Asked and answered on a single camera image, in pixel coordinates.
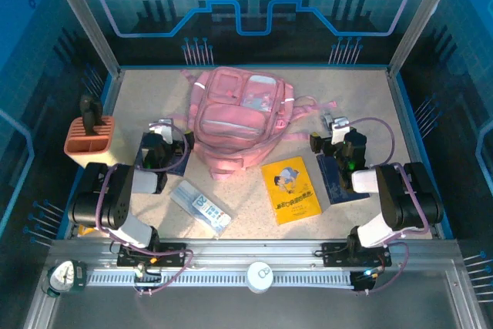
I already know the dark blue book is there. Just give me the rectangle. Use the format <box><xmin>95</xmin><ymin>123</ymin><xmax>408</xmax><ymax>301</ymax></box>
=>
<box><xmin>138</xmin><ymin>131</ymin><xmax>192</xmax><ymax>176</ymax></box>
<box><xmin>316</xmin><ymin>153</ymin><xmax>371</xmax><ymax>206</ymax></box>

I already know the clear plastic pencil box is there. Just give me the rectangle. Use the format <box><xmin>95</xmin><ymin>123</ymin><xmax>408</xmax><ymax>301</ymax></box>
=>
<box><xmin>169</xmin><ymin>180</ymin><xmax>233</xmax><ymax>238</ymax></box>

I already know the yellow cartoon cover book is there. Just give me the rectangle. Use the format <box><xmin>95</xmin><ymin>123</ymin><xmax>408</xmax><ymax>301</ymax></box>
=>
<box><xmin>260</xmin><ymin>156</ymin><xmax>323</xmax><ymax>226</ymax></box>

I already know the pink school backpack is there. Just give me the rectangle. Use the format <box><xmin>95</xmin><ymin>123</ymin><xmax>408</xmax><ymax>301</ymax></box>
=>
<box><xmin>167</xmin><ymin>66</ymin><xmax>338</xmax><ymax>182</ymax></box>

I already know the orange and beige knife block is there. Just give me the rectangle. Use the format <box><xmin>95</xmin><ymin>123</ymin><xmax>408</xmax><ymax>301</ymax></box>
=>
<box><xmin>63</xmin><ymin>115</ymin><xmax>136</xmax><ymax>170</ymax></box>

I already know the small circuit board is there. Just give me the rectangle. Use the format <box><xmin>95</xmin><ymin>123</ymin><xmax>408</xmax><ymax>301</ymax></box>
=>
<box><xmin>132</xmin><ymin>265</ymin><xmax>163</xmax><ymax>287</ymax></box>
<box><xmin>350</xmin><ymin>267</ymin><xmax>386</xmax><ymax>292</ymax></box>

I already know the aluminium front beam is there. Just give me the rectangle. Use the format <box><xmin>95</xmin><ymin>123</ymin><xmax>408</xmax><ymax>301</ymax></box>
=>
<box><xmin>49</xmin><ymin>238</ymin><xmax>461</xmax><ymax>273</ymax></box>

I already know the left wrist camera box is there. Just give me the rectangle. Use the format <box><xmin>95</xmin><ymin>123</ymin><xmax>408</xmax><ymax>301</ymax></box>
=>
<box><xmin>149</xmin><ymin>120</ymin><xmax>176</xmax><ymax>144</ymax></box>

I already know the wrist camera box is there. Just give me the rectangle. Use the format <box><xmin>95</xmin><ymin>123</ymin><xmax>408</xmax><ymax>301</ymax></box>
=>
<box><xmin>330</xmin><ymin>116</ymin><xmax>354</xmax><ymax>142</ymax></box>
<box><xmin>149</xmin><ymin>120</ymin><xmax>176</xmax><ymax>144</ymax></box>

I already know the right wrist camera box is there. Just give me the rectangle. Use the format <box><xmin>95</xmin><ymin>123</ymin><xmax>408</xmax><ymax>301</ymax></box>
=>
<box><xmin>330</xmin><ymin>116</ymin><xmax>354</xmax><ymax>142</ymax></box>

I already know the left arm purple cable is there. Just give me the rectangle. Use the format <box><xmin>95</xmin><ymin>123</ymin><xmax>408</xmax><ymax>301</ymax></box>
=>
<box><xmin>94</xmin><ymin>123</ymin><xmax>196</xmax><ymax>296</ymax></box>

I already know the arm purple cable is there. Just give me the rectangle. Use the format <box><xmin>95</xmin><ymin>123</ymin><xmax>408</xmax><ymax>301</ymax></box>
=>
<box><xmin>94</xmin><ymin>123</ymin><xmax>196</xmax><ymax>296</ymax></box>
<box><xmin>346</xmin><ymin>117</ymin><xmax>431</xmax><ymax>295</ymax></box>

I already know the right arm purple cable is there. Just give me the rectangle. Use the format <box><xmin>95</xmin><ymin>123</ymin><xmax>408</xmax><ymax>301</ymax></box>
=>
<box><xmin>346</xmin><ymin>117</ymin><xmax>431</xmax><ymax>295</ymax></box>

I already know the black knife handle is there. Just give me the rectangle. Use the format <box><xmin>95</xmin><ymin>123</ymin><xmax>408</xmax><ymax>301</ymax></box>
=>
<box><xmin>83</xmin><ymin>108</ymin><xmax>108</xmax><ymax>136</ymax></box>
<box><xmin>79</xmin><ymin>94</ymin><xmax>103</xmax><ymax>129</ymax></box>

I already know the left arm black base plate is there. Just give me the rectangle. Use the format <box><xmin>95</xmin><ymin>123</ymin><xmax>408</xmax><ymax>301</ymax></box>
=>
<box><xmin>116</xmin><ymin>243</ymin><xmax>188</xmax><ymax>267</ymax></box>

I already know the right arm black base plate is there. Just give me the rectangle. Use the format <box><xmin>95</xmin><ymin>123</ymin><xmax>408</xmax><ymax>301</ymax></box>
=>
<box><xmin>321</xmin><ymin>242</ymin><xmax>392</xmax><ymax>267</ymax></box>

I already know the white slotted cable duct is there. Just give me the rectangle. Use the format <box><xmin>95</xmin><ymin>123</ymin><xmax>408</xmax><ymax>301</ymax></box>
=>
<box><xmin>86</xmin><ymin>269</ymin><xmax>355</xmax><ymax>288</ymax></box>

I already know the aluminium frame post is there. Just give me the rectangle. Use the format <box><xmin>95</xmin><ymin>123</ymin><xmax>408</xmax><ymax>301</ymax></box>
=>
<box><xmin>387</xmin><ymin>0</ymin><xmax>463</xmax><ymax>78</ymax></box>
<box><xmin>42</xmin><ymin>0</ymin><xmax>122</xmax><ymax>76</ymax></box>

